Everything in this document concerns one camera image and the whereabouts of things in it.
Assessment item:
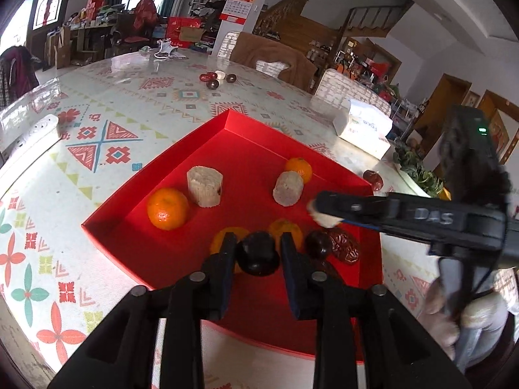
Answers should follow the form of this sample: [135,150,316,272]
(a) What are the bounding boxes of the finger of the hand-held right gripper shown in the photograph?
[314,190,390,233]

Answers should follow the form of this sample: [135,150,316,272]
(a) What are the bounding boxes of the wooden staircase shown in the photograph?
[253,0,414,55]

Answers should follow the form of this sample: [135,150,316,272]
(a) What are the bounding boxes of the white dish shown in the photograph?
[395,166,436,197]

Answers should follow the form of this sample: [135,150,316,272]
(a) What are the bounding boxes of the red tray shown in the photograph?
[81,109,384,364]

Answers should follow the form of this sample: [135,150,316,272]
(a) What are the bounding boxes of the plaid jacket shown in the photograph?
[0,46,41,102]

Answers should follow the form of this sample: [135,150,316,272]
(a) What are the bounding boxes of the person's right hand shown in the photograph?
[422,279,461,359]

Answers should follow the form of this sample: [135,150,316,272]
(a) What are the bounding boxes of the beige sugarcane piece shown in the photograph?
[272,171,304,206]
[187,165,225,208]

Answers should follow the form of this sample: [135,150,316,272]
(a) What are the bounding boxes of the white tissue pack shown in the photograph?
[332,98,393,159]

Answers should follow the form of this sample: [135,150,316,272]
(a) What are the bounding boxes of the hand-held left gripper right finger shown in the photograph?
[281,232,473,389]

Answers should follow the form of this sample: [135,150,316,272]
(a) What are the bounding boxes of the red jacket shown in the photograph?
[134,0,160,29]

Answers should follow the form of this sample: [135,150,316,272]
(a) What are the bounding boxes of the green leafy vegetables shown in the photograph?
[392,144,444,189]

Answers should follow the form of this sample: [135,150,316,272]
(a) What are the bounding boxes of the white power strip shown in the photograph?
[0,114,61,159]

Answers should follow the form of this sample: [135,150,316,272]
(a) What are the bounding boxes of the wrinkled red date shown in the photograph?
[328,227,361,265]

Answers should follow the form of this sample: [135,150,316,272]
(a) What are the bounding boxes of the white face mask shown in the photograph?
[153,40,189,62]

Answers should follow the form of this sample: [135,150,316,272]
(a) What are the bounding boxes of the brick-pattern covered chair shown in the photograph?
[314,69,392,116]
[217,31,293,79]

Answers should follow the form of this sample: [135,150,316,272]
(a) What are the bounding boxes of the brown cloth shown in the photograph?
[230,32,319,92]

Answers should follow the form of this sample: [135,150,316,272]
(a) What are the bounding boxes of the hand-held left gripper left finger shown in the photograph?
[48,232,239,389]

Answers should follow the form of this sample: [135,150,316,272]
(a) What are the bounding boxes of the orange mandarin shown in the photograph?
[210,227,251,274]
[268,219,304,252]
[147,187,190,231]
[285,157,313,184]

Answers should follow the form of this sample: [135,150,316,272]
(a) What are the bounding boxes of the patterned tablecloth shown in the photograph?
[0,46,451,389]

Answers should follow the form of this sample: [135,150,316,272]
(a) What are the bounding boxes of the red wall calendar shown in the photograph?
[219,0,263,24]

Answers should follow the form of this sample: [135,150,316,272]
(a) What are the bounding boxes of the wooden door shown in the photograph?
[414,74,473,147]
[478,89,515,163]

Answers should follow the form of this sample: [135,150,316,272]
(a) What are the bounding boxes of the dark round plum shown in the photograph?
[305,231,334,259]

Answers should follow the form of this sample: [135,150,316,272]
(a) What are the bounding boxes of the red gift box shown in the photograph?
[166,16,205,49]

